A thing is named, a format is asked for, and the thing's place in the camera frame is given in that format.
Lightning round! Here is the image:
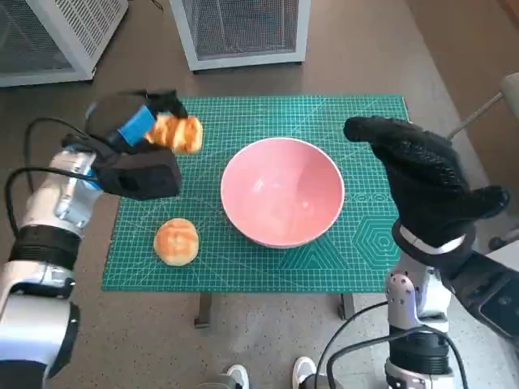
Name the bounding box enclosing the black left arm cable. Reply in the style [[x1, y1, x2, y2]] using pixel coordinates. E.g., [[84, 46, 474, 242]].
[[24, 117, 92, 171], [6, 168, 98, 232]]

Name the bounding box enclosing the round toy bread bun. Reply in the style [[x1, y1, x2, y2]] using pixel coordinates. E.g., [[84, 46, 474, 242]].
[[152, 217, 200, 267]]

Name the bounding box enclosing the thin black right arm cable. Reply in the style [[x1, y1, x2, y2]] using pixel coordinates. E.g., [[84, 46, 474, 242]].
[[315, 300, 388, 389]]

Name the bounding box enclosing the white foot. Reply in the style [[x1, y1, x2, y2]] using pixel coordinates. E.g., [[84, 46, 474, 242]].
[[292, 357, 318, 389], [225, 365, 249, 389]]

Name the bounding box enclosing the rectangular orange toy bread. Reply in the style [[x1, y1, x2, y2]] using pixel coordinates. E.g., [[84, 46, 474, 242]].
[[144, 113, 204, 156]]

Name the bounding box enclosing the wide white mesh cabinet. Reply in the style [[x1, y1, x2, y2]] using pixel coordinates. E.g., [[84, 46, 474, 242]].
[[0, 0, 130, 88]]

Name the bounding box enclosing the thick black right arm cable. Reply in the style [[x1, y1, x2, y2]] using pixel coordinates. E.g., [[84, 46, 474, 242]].
[[326, 330, 467, 389]]

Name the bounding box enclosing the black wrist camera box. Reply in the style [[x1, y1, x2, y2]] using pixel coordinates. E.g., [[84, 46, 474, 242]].
[[440, 249, 519, 341], [95, 148, 182, 200]]

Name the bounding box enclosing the white panel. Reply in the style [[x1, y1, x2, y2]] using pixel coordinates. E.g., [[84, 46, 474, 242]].
[[480, 242, 519, 264]]

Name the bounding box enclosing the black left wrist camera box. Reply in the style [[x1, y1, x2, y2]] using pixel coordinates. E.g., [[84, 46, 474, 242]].
[[95, 148, 182, 200]]

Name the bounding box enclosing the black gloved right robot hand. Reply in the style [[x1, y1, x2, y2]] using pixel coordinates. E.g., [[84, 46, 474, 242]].
[[343, 115, 511, 249]]

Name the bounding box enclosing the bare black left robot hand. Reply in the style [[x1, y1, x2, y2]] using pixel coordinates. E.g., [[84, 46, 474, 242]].
[[86, 89, 190, 156]]

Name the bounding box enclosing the green cutting mat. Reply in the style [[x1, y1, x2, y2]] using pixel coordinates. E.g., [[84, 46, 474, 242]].
[[100, 95, 409, 293]]

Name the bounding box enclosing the grey chair with metal frame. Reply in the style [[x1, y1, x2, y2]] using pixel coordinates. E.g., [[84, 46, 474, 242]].
[[448, 73, 519, 252]]

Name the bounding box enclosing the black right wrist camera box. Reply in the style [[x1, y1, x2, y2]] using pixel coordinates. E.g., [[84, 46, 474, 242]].
[[440, 249, 519, 341]]

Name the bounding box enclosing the pink bowl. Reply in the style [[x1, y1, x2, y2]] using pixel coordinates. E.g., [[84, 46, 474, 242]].
[[221, 137, 345, 249]]

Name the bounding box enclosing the grey table leg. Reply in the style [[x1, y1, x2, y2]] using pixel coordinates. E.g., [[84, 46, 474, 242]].
[[193, 292, 214, 329], [337, 292, 358, 323]]

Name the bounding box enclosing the narrow white mesh cabinet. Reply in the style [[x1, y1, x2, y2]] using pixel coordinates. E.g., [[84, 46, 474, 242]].
[[169, 0, 312, 73]]

